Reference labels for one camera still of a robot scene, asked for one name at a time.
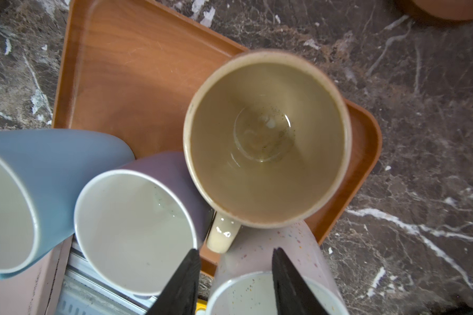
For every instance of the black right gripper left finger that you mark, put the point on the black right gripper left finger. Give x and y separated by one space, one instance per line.
180 295

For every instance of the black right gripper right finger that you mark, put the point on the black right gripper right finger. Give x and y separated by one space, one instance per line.
292 294

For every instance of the round brown wooden coaster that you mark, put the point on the round brown wooden coaster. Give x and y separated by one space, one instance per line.
452 10

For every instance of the white speckled pink mug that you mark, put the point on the white speckled pink mug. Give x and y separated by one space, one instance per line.
243 281

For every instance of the purple mug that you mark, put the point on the purple mug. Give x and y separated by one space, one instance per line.
135 224

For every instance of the pink rectangular case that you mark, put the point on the pink rectangular case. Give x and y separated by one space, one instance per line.
37 290

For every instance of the beige cream mug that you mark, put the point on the beige cream mug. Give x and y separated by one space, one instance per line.
267 140

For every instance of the light blue mug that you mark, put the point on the light blue mug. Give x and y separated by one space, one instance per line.
42 172

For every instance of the orange brown serving tray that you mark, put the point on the orange brown serving tray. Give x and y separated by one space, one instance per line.
131 68

